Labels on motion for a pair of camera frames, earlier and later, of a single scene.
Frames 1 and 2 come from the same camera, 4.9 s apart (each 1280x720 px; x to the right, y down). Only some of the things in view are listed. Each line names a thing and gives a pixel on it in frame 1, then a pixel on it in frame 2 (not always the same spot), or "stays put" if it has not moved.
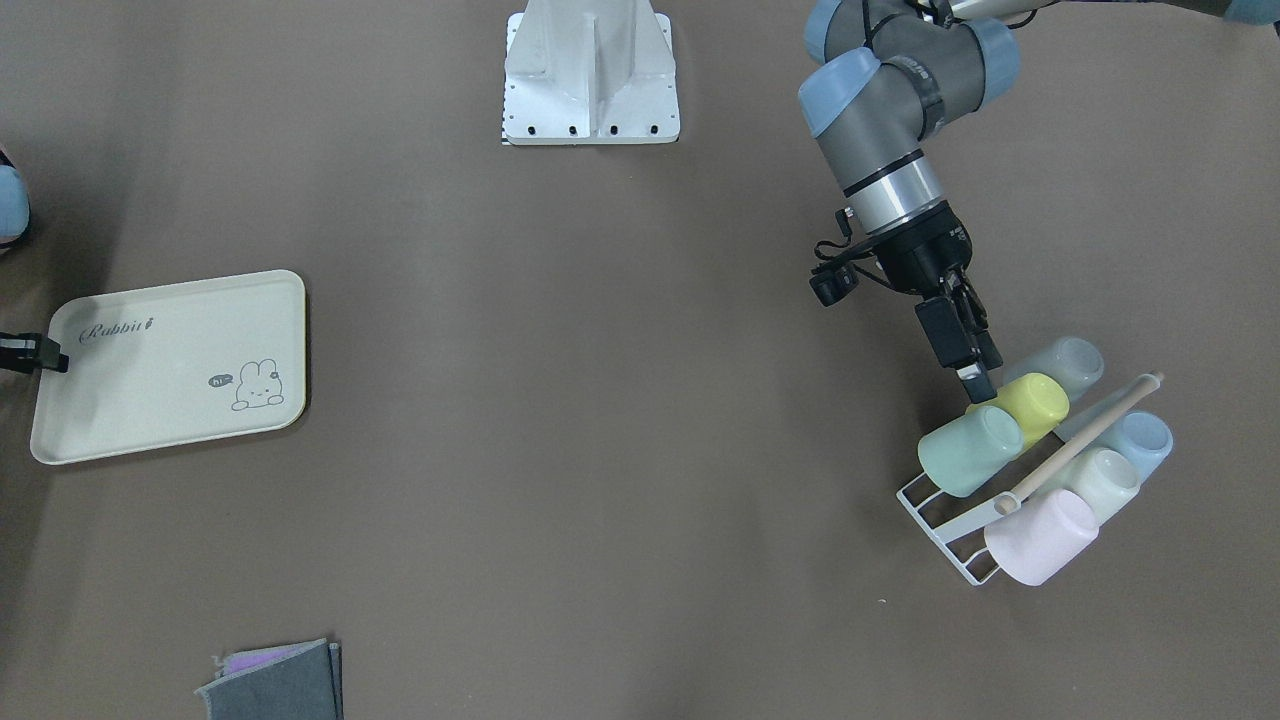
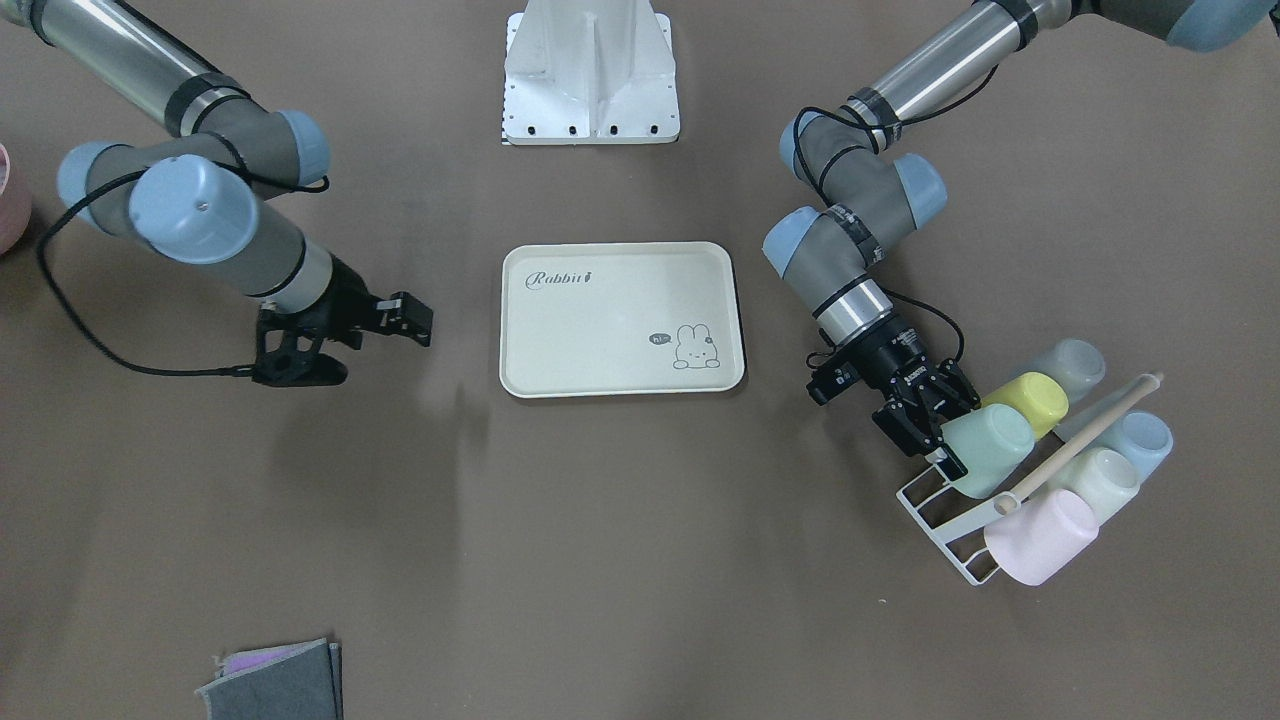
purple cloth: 240,659 stays put
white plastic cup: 1107,479 stays put
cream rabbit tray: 171,365 -> 619,319
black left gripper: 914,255 -> 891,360
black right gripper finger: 28,353 -> 349,309
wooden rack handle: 1152,383 stays put
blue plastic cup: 1143,436 stays put
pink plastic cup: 1043,538 stays put
